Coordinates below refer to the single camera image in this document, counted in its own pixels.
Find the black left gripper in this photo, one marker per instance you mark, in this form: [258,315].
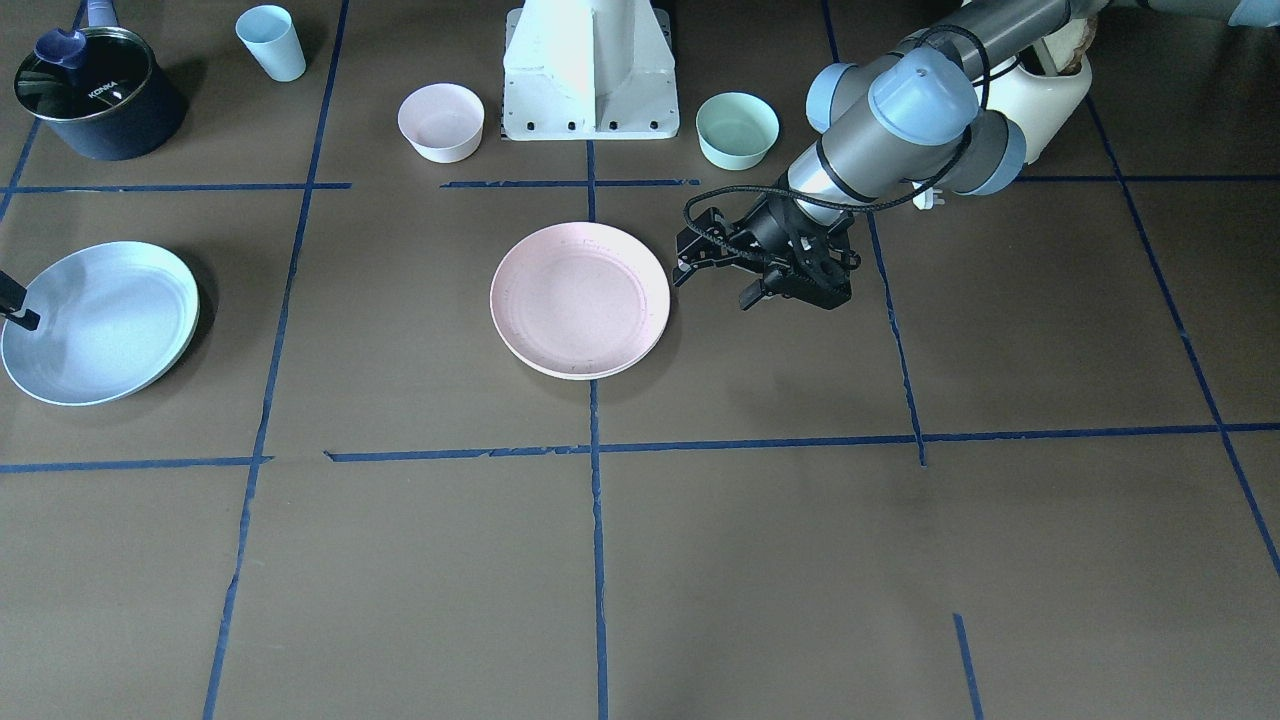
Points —
[766,231]

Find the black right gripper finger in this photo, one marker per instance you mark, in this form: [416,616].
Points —
[13,297]

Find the blue plate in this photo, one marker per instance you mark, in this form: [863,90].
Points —
[114,318]

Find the pink plate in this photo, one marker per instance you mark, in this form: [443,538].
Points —
[580,301]

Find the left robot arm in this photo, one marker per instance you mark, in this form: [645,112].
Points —
[961,106]

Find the green bowl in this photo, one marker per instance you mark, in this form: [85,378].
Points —
[736,130]

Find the dark blue saucepan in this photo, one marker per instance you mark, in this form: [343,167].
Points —
[134,128]

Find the glass pot lid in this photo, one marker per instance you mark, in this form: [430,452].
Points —
[80,73]

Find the pink bowl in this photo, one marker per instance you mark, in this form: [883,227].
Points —
[443,122]

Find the light blue cup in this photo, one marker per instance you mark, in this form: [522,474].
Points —
[269,34]

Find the cream toaster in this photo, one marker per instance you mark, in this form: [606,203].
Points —
[1039,104]

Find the bread slice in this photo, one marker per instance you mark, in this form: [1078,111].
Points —
[1063,52]

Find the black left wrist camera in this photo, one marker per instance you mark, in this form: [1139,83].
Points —
[818,275]

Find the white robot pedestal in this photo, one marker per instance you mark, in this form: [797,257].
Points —
[589,71]

